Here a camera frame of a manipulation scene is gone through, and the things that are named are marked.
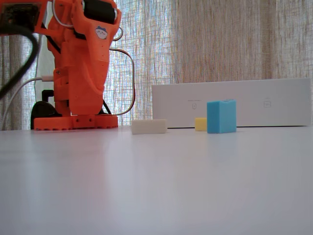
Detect orange gripper with servo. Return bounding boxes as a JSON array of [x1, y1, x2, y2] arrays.
[[53, 0, 122, 94]]

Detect cream white foam cuboid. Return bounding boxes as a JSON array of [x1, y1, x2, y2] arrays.
[[131, 119, 168, 135]]

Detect yellow foam cuboid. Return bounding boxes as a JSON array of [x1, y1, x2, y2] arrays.
[[195, 117, 208, 132]]

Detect blue foam cuboid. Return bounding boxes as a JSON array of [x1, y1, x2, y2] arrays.
[[206, 99, 237, 134]]

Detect white cardboard bin box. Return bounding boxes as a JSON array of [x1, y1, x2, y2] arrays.
[[152, 77, 311, 128]]

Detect black table clamp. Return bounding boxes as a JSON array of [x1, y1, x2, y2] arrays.
[[30, 89, 62, 130]]

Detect grey woven curtain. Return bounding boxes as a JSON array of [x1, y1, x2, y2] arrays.
[[0, 0, 313, 131]]

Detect red white black servo cable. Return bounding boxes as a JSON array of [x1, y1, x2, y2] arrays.
[[112, 26, 124, 41], [109, 48, 136, 116]]

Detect white usb cable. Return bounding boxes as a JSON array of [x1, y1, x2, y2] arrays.
[[1, 75, 54, 130]]

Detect orange robot base plate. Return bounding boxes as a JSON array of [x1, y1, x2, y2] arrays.
[[33, 114, 119, 131]]

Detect thick black camera cable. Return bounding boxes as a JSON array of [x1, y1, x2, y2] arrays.
[[0, 25, 40, 100]]

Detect wrist camera with orange mount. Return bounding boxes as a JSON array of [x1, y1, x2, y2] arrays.
[[0, 0, 55, 34]]

